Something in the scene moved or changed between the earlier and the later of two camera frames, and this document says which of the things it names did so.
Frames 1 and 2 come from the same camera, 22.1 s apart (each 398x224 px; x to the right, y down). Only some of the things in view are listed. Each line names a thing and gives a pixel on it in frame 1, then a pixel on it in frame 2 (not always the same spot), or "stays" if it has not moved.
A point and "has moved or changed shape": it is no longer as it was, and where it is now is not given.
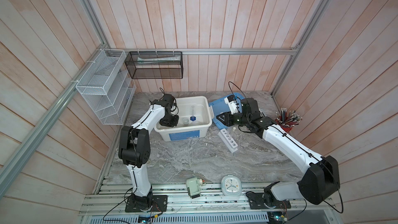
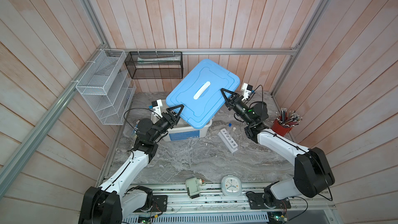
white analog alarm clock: [231, 185] stays
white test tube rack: [228, 140] stays
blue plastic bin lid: [219, 106] has moved or changed shape
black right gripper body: [237, 119] to [240, 110]
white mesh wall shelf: [107, 87] stays
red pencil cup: [287, 122] stays
